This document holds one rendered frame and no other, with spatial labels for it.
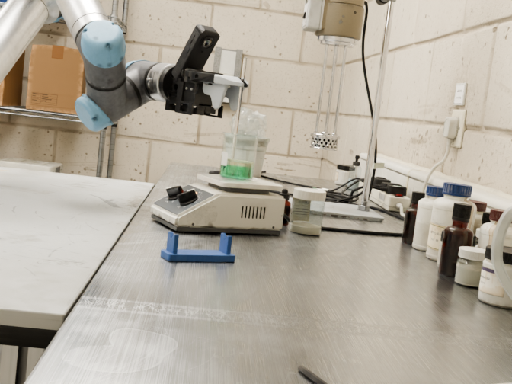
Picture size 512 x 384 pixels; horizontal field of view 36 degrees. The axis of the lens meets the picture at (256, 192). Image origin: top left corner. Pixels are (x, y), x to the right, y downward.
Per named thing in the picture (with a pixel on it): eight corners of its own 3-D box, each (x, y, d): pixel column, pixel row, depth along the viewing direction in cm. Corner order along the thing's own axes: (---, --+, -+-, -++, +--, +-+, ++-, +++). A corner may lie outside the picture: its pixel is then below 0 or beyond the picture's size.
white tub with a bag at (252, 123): (230, 171, 252) (238, 105, 250) (271, 177, 247) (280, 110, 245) (212, 173, 239) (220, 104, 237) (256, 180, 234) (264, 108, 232)
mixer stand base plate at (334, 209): (248, 207, 168) (249, 203, 168) (244, 196, 188) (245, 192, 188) (385, 222, 170) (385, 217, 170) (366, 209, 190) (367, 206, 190)
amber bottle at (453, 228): (459, 280, 115) (470, 206, 114) (432, 273, 118) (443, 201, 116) (472, 276, 118) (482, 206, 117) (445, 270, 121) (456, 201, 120)
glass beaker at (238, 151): (249, 185, 132) (255, 136, 131) (212, 180, 133) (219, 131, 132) (257, 183, 139) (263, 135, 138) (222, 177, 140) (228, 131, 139)
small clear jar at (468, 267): (486, 284, 114) (491, 249, 113) (487, 291, 109) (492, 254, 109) (453, 279, 115) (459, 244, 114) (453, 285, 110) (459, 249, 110)
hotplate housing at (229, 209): (174, 233, 126) (180, 184, 125) (148, 219, 138) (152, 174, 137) (293, 237, 136) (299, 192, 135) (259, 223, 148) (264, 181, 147)
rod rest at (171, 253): (168, 261, 104) (171, 235, 103) (159, 256, 107) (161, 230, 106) (235, 262, 108) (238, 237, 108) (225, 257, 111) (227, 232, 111)
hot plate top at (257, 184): (222, 187, 129) (222, 181, 129) (194, 177, 140) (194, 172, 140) (284, 190, 135) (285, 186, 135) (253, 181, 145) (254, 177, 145)
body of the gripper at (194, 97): (225, 119, 142) (187, 112, 151) (232, 72, 141) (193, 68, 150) (191, 115, 137) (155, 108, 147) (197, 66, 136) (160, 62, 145)
